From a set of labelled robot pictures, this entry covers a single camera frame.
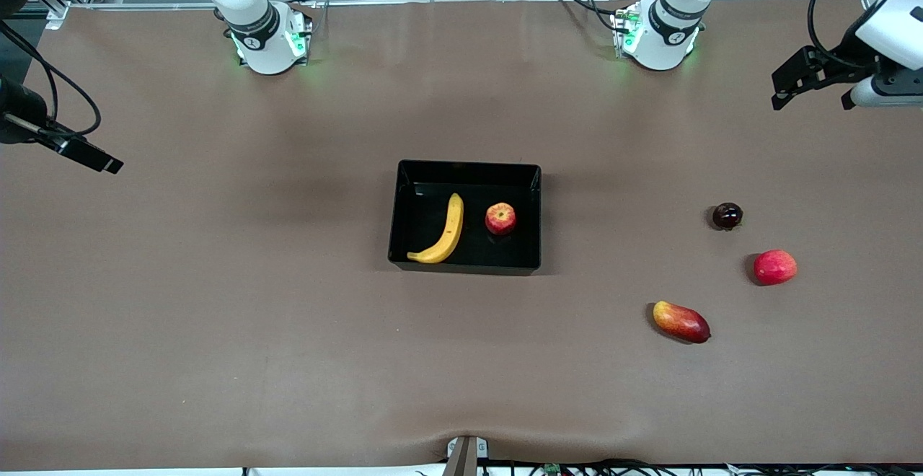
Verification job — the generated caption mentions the yellow banana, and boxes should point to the yellow banana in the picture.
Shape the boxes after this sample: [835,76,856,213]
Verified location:
[407,193,465,265]

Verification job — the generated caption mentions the brown table mat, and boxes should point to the brown table mat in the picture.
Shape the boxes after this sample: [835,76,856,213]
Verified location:
[0,0,923,471]

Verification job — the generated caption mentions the red yellow mango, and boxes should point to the red yellow mango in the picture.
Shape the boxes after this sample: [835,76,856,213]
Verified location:
[653,301,712,344]

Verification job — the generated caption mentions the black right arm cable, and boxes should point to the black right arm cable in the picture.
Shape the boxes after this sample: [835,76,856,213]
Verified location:
[0,0,301,138]

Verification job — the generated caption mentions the small red yellow apple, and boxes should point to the small red yellow apple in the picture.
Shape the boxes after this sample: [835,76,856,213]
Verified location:
[485,203,518,237]

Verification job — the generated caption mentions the tangled black cables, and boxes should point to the tangled black cables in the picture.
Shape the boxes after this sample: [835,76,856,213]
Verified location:
[415,458,923,476]

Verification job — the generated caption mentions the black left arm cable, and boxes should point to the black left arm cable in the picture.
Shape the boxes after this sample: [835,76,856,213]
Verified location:
[806,0,911,69]

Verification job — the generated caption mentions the dark purple plum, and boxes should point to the dark purple plum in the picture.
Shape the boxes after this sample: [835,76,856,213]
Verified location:
[712,203,744,232]

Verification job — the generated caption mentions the silver table edge strip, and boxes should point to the silver table edge strip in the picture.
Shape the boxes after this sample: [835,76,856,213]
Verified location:
[45,0,866,12]

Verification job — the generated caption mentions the brown post with metal bracket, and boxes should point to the brown post with metal bracket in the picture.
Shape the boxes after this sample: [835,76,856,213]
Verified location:
[443,435,491,476]

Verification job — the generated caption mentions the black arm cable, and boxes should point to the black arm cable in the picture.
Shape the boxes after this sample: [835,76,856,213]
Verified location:
[0,0,301,138]
[806,0,911,69]

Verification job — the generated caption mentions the black plastic box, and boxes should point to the black plastic box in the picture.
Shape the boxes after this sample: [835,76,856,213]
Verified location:
[387,159,543,277]

